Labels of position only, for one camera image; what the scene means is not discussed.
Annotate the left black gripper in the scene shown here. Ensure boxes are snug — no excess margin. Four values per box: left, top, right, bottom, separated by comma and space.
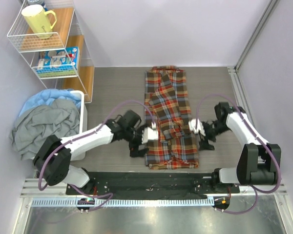
124, 123, 149, 156

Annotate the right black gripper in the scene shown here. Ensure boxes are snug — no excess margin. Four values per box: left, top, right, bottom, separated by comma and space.
198, 121, 230, 151

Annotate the plaid flannel shirt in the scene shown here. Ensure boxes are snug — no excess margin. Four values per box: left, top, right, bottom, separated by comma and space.
145, 66, 199, 170

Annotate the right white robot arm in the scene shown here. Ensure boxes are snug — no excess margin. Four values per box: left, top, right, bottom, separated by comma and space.
193, 102, 281, 194

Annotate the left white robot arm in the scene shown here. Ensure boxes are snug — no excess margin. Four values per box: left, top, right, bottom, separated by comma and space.
33, 110, 150, 195

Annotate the white laundry basket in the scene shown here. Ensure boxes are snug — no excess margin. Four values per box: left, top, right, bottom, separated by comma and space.
30, 90, 90, 163

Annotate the grey shirt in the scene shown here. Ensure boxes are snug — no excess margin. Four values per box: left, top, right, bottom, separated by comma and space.
10, 98, 81, 160

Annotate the light blue shirt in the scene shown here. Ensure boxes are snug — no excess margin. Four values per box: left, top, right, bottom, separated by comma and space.
19, 89, 82, 116

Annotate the blue picture box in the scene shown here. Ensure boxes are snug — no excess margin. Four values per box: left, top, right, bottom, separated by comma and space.
34, 46, 80, 78

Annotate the yellow mug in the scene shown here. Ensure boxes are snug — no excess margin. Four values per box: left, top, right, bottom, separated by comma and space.
21, 4, 57, 39

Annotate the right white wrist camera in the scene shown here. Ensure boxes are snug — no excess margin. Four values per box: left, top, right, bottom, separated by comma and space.
188, 118, 206, 136

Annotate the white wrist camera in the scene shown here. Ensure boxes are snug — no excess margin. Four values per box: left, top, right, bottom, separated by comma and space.
188, 118, 206, 136
142, 122, 159, 144

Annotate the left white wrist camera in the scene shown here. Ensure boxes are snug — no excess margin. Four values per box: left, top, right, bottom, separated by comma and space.
142, 122, 159, 144

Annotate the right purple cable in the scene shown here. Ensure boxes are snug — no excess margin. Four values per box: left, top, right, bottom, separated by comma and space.
195, 94, 283, 215

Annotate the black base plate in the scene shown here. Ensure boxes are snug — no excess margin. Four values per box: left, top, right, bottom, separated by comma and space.
80, 172, 240, 200

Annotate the white wire shelf rack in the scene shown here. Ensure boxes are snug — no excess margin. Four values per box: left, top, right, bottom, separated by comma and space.
7, 0, 95, 103

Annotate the white slotted cable duct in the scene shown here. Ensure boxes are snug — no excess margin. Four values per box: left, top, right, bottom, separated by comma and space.
31, 197, 214, 207

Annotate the aluminium frame rail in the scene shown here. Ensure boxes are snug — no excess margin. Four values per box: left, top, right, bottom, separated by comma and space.
21, 178, 287, 197

